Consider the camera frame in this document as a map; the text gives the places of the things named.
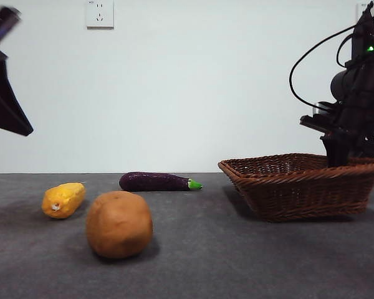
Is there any purple eggplant with green stem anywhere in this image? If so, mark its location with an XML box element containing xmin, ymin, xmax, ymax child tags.
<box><xmin>118</xmin><ymin>171</ymin><xmax>203</xmax><ymax>192</ymax></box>

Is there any brown wicker basket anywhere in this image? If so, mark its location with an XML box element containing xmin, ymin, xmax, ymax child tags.
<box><xmin>218</xmin><ymin>153</ymin><xmax>374</xmax><ymax>223</ymax></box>

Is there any brown potato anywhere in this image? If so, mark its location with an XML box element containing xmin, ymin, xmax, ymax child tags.
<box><xmin>85</xmin><ymin>191</ymin><xmax>153</xmax><ymax>259</ymax></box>

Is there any yellow corn cob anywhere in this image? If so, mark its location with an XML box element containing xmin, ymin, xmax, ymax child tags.
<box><xmin>41</xmin><ymin>183</ymin><xmax>87</xmax><ymax>220</ymax></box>

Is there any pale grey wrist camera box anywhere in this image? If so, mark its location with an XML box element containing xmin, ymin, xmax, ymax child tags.
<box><xmin>313</xmin><ymin>101</ymin><xmax>337</xmax><ymax>116</ymax></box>

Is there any white wall socket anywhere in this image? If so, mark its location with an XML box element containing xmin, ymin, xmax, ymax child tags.
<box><xmin>86</xmin><ymin>0</ymin><xmax>115</xmax><ymax>31</ymax></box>
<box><xmin>356</xmin><ymin>2</ymin><xmax>374</xmax><ymax>32</ymax></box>

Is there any long black cable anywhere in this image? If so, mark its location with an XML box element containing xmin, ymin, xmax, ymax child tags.
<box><xmin>289</xmin><ymin>25</ymin><xmax>356</xmax><ymax>109</ymax></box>

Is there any short black cable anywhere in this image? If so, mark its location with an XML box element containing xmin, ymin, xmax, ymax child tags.
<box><xmin>336</xmin><ymin>32</ymin><xmax>355</xmax><ymax>68</ymax></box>

